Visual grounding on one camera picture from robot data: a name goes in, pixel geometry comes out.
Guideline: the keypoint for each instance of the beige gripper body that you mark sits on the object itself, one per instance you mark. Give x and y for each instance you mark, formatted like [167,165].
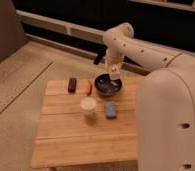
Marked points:
[113,58]

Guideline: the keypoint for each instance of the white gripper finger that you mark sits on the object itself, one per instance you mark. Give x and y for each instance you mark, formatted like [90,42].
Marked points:
[114,72]

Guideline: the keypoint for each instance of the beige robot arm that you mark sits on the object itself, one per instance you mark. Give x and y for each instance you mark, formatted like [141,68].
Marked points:
[165,100]

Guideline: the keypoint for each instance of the dark ceramic bowl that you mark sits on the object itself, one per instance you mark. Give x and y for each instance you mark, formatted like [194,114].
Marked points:
[107,87]

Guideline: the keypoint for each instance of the black table leg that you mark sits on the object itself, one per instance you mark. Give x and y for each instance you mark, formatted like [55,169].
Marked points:
[99,57]

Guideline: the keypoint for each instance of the orange red marker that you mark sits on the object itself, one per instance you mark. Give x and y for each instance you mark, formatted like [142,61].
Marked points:
[89,88]

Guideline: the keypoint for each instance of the blue sponge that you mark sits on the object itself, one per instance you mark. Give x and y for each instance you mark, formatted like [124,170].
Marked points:
[110,110]

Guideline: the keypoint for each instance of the dark brown block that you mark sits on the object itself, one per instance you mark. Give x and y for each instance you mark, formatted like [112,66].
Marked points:
[72,85]

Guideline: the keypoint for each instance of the wooden board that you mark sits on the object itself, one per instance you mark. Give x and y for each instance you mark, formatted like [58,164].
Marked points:
[66,138]

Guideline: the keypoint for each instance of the grey cabinet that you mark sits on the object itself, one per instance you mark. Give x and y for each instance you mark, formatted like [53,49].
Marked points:
[12,36]

